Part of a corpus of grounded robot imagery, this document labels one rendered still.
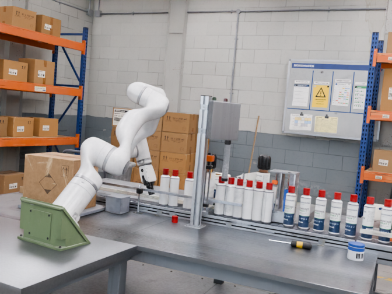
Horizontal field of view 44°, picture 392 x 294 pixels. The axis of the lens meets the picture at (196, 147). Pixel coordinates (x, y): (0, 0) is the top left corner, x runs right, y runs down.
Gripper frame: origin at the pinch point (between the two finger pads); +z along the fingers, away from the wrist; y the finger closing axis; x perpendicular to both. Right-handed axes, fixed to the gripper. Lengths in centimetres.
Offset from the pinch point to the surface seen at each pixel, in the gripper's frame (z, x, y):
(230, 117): -27, -60, -9
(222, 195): 11.1, -42.6, -2.1
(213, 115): -29, -54, -18
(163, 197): 4.9, -7.8, -2.3
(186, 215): 17.2, -21.3, -5.5
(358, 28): -146, -113, 436
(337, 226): 37, -97, -2
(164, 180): -4.1, -11.0, -2.3
